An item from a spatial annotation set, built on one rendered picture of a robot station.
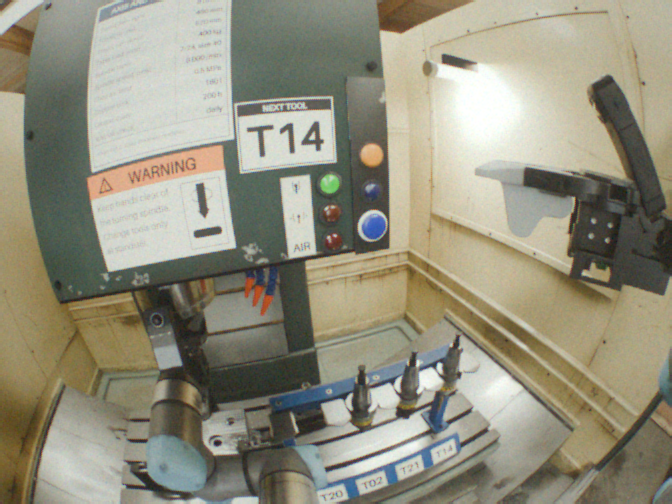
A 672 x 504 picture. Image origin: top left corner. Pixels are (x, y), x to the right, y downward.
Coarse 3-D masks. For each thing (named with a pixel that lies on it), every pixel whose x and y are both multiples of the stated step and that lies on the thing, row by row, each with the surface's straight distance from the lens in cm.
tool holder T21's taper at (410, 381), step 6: (408, 360) 60; (408, 366) 59; (414, 366) 59; (408, 372) 60; (414, 372) 60; (402, 378) 62; (408, 378) 61; (414, 378) 61; (402, 384) 63; (408, 384) 62; (414, 384) 62; (408, 390) 63; (414, 390) 63
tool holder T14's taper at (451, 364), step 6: (450, 348) 65; (456, 348) 65; (450, 354) 65; (456, 354) 65; (444, 360) 68; (450, 360) 66; (456, 360) 66; (444, 366) 68; (450, 366) 67; (456, 366) 67; (444, 372) 68; (450, 372) 68; (456, 372) 69
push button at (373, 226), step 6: (372, 216) 33; (378, 216) 33; (366, 222) 32; (372, 222) 33; (378, 222) 33; (384, 222) 33; (366, 228) 33; (372, 228) 33; (378, 228) 33; (384, 228) 34; (366, 234) 33; (372, 234) 33; (378, 234) 33
